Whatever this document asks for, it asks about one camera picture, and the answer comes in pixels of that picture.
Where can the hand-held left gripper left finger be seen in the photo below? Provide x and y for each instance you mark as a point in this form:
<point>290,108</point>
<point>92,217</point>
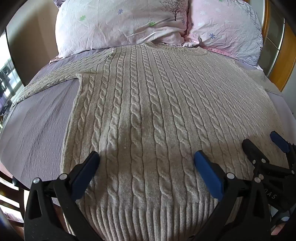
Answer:
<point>85,172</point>

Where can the window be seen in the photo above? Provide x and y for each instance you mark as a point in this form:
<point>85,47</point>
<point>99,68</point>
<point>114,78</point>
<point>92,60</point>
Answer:
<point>9,78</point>

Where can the wooden chair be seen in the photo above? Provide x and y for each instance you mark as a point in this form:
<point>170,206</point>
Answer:
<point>13,197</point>

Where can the wooden headboard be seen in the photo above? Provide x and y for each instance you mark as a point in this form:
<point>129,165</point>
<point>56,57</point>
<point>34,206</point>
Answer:
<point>276,53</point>

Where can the pink floral pillow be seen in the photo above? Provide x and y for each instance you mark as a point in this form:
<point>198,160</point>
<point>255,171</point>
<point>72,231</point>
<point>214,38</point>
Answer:
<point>229,30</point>

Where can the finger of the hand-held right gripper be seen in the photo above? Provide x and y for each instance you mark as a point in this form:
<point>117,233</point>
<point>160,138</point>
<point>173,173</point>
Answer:
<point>253,151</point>
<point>280,141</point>

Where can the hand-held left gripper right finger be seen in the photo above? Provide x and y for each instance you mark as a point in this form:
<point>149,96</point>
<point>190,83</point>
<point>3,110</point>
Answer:
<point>208,172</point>

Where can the purple bed sheet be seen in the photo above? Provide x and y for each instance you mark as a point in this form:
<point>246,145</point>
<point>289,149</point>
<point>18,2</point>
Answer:
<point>34,134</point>

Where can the floral pillow with tree print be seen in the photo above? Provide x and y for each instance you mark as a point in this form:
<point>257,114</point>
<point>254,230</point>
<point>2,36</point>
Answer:
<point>111,23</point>

